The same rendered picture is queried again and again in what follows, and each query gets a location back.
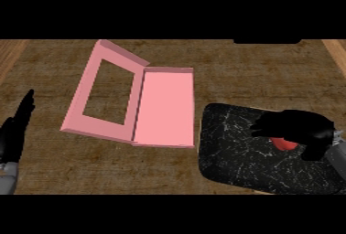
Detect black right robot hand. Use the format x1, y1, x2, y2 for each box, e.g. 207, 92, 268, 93
248, 109, 337, 162

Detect pink box lid with window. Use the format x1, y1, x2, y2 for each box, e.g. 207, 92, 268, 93
59, 39, 151, 144

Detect black marble tray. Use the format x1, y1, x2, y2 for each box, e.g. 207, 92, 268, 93
197, 102, 346, 196

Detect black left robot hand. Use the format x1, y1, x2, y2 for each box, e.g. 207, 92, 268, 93
0, 89, 37, 165

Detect red bell pepper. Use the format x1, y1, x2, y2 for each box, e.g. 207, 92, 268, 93
269, 136, 300, 152

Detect pink cardboard box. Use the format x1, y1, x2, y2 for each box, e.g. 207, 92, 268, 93
132, 67, 197, 150

